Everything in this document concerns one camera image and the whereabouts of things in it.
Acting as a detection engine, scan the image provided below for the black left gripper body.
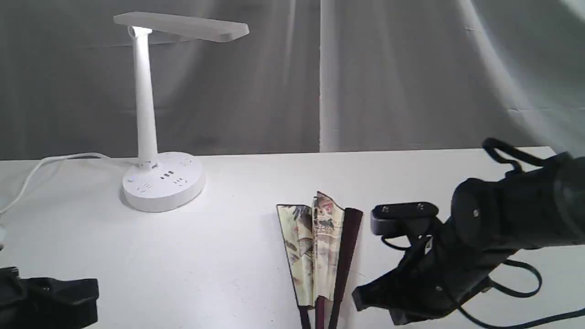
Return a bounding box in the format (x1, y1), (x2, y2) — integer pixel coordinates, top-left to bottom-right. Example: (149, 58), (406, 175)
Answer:
(0, 267), (100, 329)

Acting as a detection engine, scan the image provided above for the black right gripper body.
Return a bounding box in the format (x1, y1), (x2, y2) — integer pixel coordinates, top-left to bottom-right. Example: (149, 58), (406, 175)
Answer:
(352, 218), (516, 326)

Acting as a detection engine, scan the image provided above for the painted paper folding fan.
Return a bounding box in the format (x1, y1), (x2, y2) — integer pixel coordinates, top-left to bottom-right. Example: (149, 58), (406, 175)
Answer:
(276, 192), (363, 329)

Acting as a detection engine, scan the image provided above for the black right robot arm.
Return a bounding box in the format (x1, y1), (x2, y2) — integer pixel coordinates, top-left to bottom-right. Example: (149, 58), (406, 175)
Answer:
(351, 154), (584, 325)

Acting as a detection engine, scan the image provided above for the white desk lamp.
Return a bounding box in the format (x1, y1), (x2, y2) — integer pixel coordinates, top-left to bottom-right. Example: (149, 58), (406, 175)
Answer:
(113, 12), (250, 212)

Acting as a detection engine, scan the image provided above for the grey backdrop curtain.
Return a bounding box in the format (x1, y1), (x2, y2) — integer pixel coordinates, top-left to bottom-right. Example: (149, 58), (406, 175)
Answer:
(0, 0), (584, 160)

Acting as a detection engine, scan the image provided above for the white lamp power cord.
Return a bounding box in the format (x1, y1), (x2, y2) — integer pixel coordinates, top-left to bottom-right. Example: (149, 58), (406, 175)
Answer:
(0, 153), (138, 215)

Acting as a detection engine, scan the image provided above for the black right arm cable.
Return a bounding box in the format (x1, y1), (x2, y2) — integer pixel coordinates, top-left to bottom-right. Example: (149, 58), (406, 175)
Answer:
(382, 137), (585, 329)

